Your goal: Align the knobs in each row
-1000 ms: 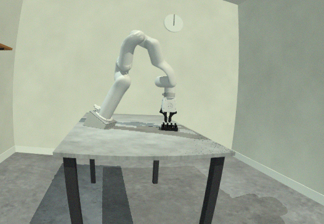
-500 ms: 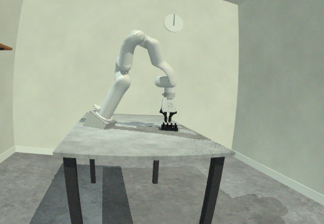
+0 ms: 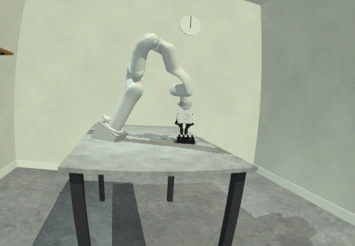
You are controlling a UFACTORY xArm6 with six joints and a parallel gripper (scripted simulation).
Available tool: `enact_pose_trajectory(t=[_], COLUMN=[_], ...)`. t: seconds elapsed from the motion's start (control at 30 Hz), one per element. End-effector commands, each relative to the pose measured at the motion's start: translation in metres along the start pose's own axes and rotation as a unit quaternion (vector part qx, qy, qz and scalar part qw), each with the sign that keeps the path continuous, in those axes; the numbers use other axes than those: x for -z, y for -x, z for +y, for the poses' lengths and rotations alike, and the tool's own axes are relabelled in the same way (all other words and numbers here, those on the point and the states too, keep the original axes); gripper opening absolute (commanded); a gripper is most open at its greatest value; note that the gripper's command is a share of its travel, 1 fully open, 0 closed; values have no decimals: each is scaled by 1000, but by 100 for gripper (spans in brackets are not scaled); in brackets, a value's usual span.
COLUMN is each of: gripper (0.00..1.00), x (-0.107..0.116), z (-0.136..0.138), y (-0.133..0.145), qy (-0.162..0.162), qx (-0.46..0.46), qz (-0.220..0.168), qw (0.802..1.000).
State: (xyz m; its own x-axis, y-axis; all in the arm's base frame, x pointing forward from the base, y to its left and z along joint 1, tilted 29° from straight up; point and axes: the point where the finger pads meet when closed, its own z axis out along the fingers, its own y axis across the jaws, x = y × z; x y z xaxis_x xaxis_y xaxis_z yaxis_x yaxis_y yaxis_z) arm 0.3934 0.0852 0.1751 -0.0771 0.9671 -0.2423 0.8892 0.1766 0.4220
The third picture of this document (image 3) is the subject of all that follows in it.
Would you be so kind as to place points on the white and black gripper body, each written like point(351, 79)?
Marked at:
point(185, 115)

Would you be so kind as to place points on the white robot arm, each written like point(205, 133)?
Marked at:
point(135, 71)

